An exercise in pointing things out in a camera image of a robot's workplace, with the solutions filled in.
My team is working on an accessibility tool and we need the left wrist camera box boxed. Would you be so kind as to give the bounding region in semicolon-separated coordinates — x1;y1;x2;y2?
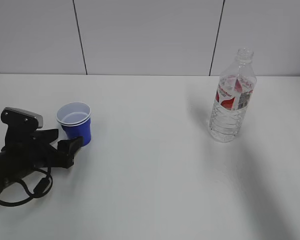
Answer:
0;107;44;142

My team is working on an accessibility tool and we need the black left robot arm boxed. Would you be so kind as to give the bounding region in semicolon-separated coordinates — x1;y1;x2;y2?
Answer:
0;128;84;207

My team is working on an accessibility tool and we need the blue paper cup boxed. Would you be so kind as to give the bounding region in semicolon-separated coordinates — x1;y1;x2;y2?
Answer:
56;102;92;146

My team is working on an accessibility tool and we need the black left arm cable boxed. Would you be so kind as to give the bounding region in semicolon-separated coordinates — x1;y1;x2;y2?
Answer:
0;137;53;207

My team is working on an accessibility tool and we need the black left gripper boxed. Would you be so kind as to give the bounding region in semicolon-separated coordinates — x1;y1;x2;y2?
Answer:
4;128;83;169

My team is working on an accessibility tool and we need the clear Wahaha water bottle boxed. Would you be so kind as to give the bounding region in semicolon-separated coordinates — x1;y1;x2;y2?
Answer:
209;48;257;143

